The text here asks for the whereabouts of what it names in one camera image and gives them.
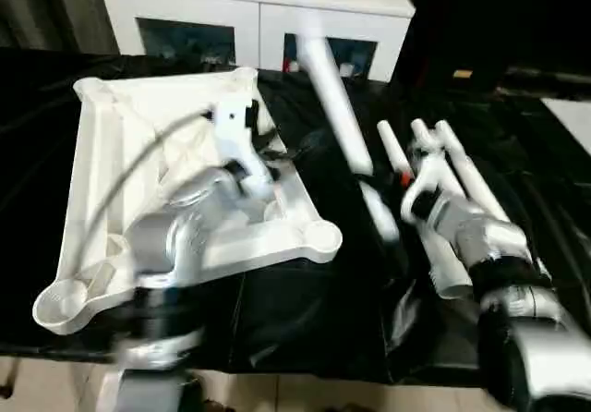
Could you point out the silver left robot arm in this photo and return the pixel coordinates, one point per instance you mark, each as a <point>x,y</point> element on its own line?
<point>161,245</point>

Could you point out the small yellow tag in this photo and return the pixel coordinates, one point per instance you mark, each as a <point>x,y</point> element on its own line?
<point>462,74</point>

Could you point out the grey curtain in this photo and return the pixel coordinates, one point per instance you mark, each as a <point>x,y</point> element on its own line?
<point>51,5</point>

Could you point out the white plastic table top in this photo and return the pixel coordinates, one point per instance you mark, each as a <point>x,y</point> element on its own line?
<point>138,121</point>

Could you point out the black mat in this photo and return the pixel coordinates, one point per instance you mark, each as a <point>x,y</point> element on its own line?
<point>300,315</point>

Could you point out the white board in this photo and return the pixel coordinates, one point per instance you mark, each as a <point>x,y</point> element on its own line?
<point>570,116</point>

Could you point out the black bar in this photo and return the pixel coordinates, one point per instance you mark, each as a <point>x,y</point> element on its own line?
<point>549,76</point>

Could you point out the white plastic table leg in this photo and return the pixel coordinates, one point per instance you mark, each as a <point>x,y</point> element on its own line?
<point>392,144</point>
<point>341,107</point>
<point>475,176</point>
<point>422,130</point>

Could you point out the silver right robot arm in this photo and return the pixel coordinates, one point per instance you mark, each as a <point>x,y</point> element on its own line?
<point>508,264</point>

